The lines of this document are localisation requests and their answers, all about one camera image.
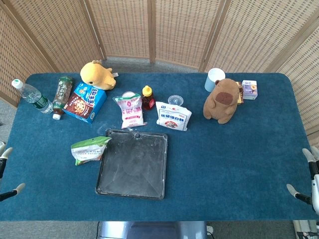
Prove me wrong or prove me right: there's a white blue sugar bag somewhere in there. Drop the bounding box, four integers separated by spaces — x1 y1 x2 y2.
156 101 192 131

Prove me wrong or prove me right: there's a honey bottle yellow cap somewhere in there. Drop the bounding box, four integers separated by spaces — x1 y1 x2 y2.
141 85 156 111

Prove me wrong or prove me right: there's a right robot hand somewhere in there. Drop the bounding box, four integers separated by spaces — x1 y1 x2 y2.
286 146 319 215

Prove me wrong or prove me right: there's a light blue paper cup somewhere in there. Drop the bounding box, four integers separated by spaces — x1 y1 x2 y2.
204 68 226 93

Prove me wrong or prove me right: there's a yellow plush toy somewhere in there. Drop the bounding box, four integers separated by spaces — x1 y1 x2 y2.
80 59 120 91

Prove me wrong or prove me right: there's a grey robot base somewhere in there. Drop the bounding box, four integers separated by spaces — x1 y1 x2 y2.
96 221 208 239

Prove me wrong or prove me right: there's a woven folding screen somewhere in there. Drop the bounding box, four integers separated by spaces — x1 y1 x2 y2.
0 0 319 150

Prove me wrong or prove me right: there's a blue cookie box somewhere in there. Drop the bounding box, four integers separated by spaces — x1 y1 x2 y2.
62 82 108 124

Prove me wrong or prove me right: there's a black baking tray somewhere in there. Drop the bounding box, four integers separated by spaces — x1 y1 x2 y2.
95 128 169 201

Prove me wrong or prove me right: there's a clear water bottle green label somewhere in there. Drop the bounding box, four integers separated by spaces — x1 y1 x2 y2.
11 79 54 115

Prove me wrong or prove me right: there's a green white starch bag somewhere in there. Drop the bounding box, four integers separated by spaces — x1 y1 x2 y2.
70 136 112 166

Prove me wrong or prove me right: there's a purple white drink carton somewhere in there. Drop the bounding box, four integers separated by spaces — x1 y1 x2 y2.
241 80 259 101

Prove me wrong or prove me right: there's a white pink sugar bag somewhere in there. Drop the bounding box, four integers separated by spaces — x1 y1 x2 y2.
113 91 148 129

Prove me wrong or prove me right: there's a clear plastic lid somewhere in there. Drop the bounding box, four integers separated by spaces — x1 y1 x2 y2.
167 94 184 107

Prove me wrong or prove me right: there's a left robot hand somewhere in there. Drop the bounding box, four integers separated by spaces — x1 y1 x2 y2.
0 141 26 202

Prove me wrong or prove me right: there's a brown tea bottle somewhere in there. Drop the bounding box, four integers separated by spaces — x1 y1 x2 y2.
52 76 74 120

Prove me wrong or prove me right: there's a blue table mat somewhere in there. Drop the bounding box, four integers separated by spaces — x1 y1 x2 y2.
0 72 319 222

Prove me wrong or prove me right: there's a brown yellow snack box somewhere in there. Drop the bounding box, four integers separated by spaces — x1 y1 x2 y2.
236 82 244 106

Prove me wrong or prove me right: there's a brown capybara plush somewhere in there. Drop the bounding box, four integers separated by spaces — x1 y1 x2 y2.
203 78 244 124

